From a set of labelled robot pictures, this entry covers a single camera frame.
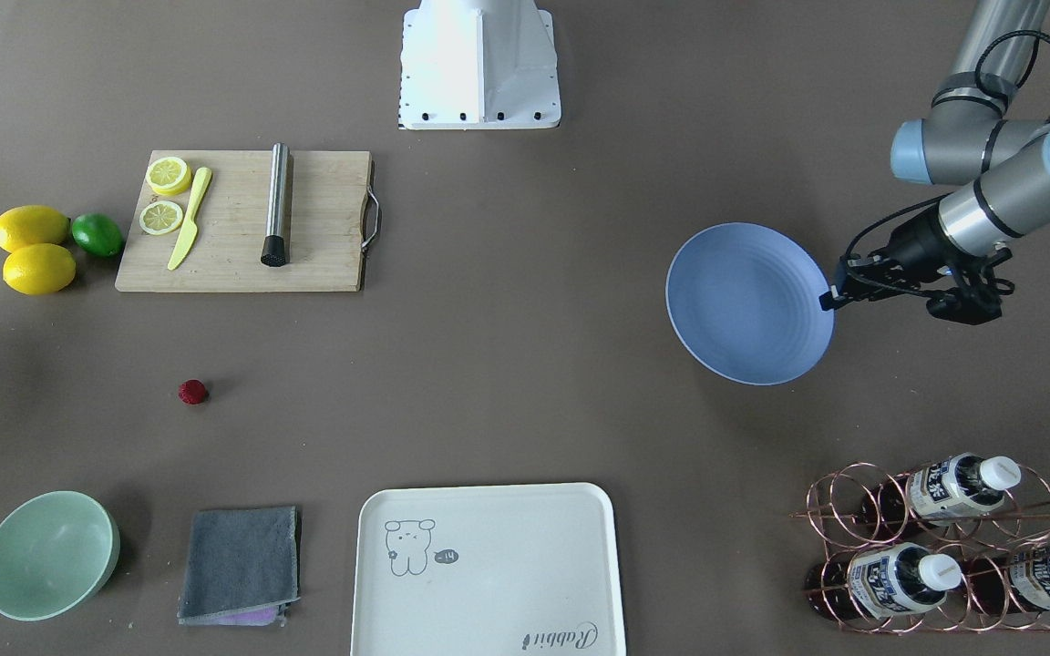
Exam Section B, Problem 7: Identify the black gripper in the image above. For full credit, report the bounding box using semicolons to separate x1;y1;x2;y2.
819;205;1015;325

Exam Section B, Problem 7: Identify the red strawberry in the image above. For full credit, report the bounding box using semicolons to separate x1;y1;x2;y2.
179;379;209;405

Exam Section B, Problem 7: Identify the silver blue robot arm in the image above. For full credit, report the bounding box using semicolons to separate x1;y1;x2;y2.
819;1;1050;325

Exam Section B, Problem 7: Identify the blue round plate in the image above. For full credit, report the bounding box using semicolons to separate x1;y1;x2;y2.
665;221;835;386

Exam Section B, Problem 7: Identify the top dark drink bottle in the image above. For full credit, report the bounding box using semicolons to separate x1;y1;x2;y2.
859;452;1024;537

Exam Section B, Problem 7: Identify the lower drink bottle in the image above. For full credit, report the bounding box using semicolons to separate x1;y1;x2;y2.
962;547;1050;616
801;541;963;622

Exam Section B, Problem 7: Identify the white rabbit tray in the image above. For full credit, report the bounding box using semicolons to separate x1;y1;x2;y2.
350;482;628;655

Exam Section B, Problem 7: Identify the wooden cutting board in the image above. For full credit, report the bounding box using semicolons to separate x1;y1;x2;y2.
114;149;376;293

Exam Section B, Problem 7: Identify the steel muddler rod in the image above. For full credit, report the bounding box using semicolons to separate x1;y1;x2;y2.
260;142;291;267

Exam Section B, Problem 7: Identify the yellow plastic knife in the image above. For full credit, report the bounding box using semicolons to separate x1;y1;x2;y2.
166;167;212;271

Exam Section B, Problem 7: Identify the grey folded cloth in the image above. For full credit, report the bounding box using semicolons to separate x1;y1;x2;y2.
179;506;301;627

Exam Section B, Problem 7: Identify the upper lemon slice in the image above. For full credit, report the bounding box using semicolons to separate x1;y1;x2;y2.
145;155;192;198

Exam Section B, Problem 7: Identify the lemon slice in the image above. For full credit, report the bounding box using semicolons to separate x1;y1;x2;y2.
138;200;184;236
145;155;192;198

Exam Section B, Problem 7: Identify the lower lemon slice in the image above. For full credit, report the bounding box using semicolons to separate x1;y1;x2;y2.
138;200;184;236

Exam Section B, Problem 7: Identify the green lime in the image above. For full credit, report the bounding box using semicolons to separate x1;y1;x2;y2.
69;213;125;258

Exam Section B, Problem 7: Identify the lower whole lemon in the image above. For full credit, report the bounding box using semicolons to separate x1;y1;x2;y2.
3;242;77;295

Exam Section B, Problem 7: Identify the whole lemon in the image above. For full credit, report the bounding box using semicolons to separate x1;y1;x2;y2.
3;242;77;295
0;204;70;253

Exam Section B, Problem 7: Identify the upper whole lemon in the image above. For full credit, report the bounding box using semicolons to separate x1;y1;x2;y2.
0;204;70;253

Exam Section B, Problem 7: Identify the green bowl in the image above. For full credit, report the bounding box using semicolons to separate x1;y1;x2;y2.
0;490;120;621

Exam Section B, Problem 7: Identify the copper wire bottle rack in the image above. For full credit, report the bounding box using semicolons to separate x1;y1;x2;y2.
796;462;1050;635

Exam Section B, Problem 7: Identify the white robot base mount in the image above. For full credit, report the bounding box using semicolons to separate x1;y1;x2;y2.
397;1;562;130

